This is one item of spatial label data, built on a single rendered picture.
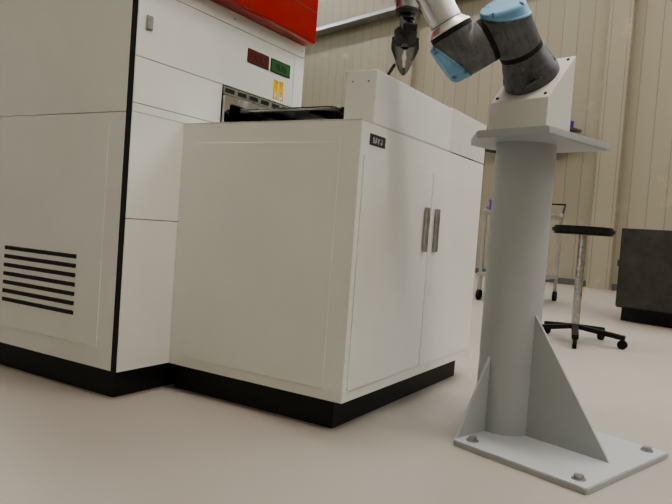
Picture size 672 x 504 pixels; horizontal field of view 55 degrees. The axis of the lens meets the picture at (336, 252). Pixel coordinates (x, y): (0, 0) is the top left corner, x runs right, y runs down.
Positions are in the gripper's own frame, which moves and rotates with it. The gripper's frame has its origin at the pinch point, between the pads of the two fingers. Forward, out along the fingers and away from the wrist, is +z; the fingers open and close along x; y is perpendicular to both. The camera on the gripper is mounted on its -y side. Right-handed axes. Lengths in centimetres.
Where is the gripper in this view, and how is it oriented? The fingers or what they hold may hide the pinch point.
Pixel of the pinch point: (403, 70)
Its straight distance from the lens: 221.0
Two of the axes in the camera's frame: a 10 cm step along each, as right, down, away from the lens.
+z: -0.5, 10.0, 0.4
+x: -10.0, -0.6, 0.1
